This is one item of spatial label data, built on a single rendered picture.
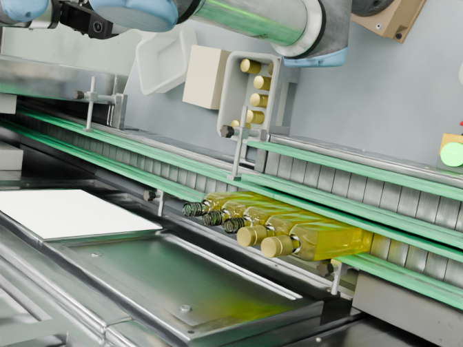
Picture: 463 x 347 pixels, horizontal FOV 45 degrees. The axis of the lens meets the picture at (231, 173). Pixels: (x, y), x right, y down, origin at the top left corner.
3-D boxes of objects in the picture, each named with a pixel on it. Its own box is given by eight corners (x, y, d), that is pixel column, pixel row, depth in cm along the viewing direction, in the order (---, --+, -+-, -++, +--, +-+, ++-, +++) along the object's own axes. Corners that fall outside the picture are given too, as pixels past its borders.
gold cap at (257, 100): (262, 93, 144) (251, 91, 141) (272, 95, 142) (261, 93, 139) (260, 107, 145) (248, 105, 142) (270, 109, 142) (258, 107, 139)
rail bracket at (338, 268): (347, 284, 114) (308, 294, 104) (353, 252, 113) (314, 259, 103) (364, 290, 111) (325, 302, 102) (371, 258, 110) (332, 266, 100)
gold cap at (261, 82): (266, 76, 143) (254, 74, 140) (275, 78, 141) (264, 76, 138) (263, 90, 144) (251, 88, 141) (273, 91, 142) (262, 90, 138)
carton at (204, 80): (202, 103, 164) (182, 100, 158) (211, 48, 161) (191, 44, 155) (229, 111, 156) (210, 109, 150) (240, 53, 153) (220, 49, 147)
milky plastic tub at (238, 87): (238, 137, 153) (214, 135, 147) (251, 55, 149) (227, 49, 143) (286, 149, 141) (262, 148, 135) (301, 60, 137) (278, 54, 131)
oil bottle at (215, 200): (263, 213, 129) (193, 218, 114) (266, 189, 129) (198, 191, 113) (281, 219, 126) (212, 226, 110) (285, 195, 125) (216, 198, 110)
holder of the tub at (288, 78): (236, 155, 154) (215, 155, 148) (252, 56, 149) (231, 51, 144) (283, 169, 142) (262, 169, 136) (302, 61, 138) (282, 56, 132)
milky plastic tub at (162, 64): (156, 49, 181) (134, 45, 175) (200, 20, 166) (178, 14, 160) (164, 100, 178) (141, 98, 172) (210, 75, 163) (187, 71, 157)
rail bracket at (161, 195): (178, 211, 152) (138, 214, 142) (182, 187, 150) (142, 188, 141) (188, 215, 149) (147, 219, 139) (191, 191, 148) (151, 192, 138)
